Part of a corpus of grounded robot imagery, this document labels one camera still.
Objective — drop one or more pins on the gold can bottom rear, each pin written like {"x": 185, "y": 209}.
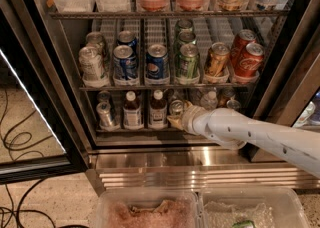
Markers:
{"x": 225, "y": 95}

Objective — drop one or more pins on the gold can bottom front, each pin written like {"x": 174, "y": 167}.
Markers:
{"x": 234, "y": 104}

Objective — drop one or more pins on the glass fridge door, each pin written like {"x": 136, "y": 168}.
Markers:
{"x": 36, "y": 139}
{"x": 291, "y": 77}

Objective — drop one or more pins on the white silver can rear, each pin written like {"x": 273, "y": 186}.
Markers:
{"x": 96, "y": 39}

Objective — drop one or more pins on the silver slim can rear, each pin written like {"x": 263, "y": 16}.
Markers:
{"x": 103, "y": 96}

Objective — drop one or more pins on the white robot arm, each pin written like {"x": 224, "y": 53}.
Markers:
{"x": 230, "y": 129}

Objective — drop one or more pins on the glass fridge door right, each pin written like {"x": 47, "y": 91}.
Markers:
{"x": 291, "y": 77}

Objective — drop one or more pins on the steel fridge base grille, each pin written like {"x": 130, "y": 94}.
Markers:
{"x": 193, "y": 168}

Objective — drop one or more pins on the glass fridge door left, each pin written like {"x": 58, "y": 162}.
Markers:
{"x": 36, "y": 139}

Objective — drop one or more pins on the red coke can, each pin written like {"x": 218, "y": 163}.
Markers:
{"x": 250, "y": 59}
{"x": 243, "y": 38}

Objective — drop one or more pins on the white silver can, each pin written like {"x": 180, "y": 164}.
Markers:
{"x": 91, "y": 63}
{"x": 96, "y": 39}

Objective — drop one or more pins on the green can middle rear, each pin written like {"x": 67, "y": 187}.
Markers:
{"x": 184, "y": 25}

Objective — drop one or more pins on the silver slim can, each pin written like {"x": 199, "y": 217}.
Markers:
{"x": 105, "y": 114}
{"x": 103, "y": 96}

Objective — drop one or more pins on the red coke can rear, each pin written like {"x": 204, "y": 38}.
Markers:
{"x": 243, "y": 38}

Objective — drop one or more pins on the gold can middle shelf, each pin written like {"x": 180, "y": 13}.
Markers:
{"x": 218, "y": 55}

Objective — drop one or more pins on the white silver can front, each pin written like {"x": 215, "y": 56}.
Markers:
{"x": 91, "y": 63}

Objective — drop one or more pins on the blue pepsi can left front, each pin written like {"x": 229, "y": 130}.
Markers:
{"x": 125, "y": 63}

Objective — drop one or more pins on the clear bin right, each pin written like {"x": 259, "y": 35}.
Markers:
{"x": 267, "y": 207}

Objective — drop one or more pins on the clear bin left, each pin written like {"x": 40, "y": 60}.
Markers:
{"x": 148, "y": 208}

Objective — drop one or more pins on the brown juice bottle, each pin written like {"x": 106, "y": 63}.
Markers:
{"x": 132, "y": 111}
{"x": 158, "y": 111}

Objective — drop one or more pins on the brown juice bottle left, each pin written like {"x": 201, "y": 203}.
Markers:
{"x": 132, "y": 111}

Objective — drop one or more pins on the red coke can front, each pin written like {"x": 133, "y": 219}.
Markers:
{"x": 250, "y": 59}

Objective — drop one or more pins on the blue pepsi can middle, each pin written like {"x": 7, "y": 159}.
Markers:
{"x": 157, "y": 64}

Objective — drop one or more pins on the green can in bin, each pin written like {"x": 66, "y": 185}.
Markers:
{"x": 244, "y": 224}

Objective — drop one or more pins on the brown juice bottle right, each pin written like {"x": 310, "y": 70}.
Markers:
{"x": 158, "y": 111}

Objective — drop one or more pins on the blue pepsi can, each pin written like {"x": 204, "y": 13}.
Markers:
{"x": 128, "y": 38}
{"x": 125, "y": 63}
{"x": 157, "y": 64}

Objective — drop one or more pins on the green 7up can front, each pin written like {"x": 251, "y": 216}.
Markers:
{"x": 176, "y": 107}

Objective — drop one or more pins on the clear water bottle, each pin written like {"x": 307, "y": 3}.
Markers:
{"x": 209, "y": 101}

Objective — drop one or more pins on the green can middle front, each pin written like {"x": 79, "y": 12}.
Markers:
{"x": 187, "y": 61}

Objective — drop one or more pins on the clear bin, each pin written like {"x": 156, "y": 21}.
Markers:
{"x": 267, "y": 207}
{"x": 148, "y": 208}

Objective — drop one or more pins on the silver slim can front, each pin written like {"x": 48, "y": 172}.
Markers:
{"x": 105, "y": 114}

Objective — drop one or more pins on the blue pepsi can left rear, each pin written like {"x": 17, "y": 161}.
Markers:
{"x": 128, "y": 38}

